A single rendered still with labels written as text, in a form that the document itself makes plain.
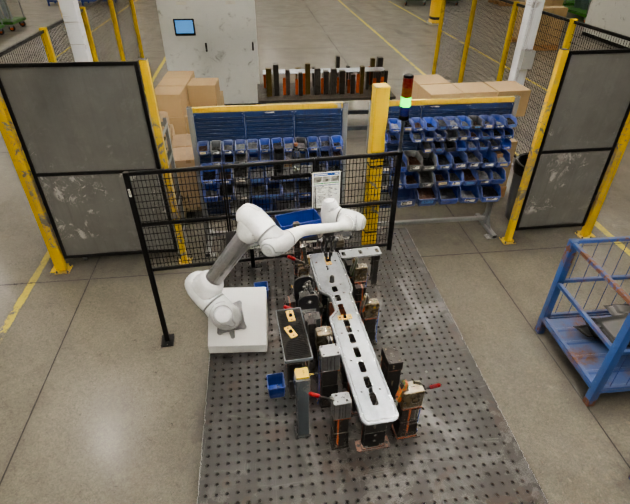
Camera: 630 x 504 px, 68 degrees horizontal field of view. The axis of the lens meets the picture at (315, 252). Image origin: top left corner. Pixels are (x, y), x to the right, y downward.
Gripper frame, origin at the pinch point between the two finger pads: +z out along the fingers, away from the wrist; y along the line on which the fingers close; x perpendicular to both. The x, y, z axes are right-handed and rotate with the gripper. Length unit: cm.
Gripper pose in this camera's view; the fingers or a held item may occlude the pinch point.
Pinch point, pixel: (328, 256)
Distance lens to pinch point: 303.2
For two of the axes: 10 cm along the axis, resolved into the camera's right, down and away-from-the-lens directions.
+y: 9.8, -1.0, 1.6
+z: -0.1, 8.2, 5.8
